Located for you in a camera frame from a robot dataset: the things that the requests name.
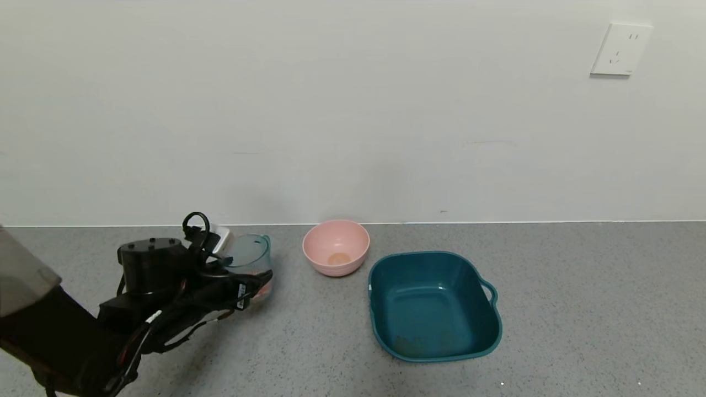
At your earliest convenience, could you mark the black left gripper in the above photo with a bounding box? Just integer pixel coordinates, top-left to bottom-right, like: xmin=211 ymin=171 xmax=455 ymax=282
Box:
xmin=200 ymin=269 xmax=274 ymax=312

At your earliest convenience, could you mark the transparent teal-tinted measuring cup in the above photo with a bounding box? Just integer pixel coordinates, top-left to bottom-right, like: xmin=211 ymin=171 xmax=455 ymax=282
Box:
xmin=220 ymin=234 xmax=274 ymax=303

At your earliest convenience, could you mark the pink plastic bowl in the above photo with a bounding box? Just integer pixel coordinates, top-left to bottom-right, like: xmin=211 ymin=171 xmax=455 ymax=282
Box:
xmin=302 ymin=219 xmax=371 ymax=277

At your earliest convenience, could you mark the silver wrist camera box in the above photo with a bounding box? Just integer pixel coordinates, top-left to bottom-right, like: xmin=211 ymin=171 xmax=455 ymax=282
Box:
xmin=210 ymin=226 xmax=233 ymax=255

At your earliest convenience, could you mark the thin black camera cable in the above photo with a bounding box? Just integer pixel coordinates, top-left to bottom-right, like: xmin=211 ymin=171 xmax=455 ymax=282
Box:
xmin=181 ymin=211 xmax=212 ymax=255

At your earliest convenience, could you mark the thick black sleeved arm cable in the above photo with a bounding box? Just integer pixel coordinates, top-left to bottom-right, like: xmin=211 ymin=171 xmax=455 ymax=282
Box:
xmin=102 ymin=309 xmax=163 ymax=396

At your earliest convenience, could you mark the teal plastic basin with handles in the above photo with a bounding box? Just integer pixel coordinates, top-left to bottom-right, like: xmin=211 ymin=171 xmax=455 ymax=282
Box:
xmin=367 ymin=251 xmax=503 ymax=363

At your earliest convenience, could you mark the white wall power socket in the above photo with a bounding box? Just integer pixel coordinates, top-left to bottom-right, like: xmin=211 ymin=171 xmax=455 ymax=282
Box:
xmin=590 ymin=22 xmax=654 ymax=77

